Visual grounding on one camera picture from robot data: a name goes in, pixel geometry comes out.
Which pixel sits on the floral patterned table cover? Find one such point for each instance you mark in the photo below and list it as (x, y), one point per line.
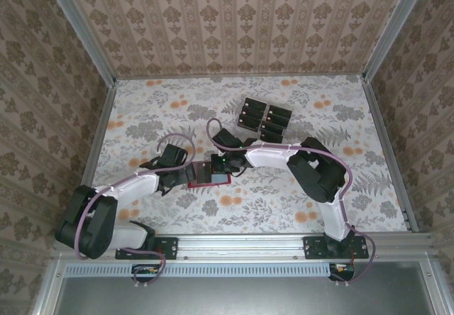
(248, 219)

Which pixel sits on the red card holder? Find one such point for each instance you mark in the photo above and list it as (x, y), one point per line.
(220, 179)

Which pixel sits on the black battery tray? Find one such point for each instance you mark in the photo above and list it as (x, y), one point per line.
(264, 118)

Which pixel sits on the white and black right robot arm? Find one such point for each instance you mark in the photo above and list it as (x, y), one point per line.
(269, 157)

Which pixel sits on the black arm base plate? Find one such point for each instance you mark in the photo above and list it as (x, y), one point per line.
(314, 247)
(170, 247)

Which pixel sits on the aluminium panel frame bar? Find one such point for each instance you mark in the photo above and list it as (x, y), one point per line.
(49, 286)
(431, 286)

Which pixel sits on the black connector board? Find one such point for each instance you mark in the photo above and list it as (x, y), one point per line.
(342, 271)
(145, 271)

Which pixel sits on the wide aluminium mounting rail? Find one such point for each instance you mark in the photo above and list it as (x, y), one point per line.
(241, 245)

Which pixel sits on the grey metal panel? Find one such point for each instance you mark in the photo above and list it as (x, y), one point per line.
(230, 297)

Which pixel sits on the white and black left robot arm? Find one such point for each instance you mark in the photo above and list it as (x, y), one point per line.
(134, 187)

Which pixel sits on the aluminium table edge rail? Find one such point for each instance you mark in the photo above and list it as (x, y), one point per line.
(241, 77)
(389, 152)
(95, 152)

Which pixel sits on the aluminium corner post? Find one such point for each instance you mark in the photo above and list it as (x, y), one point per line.
(392, 27)
(83, 27)

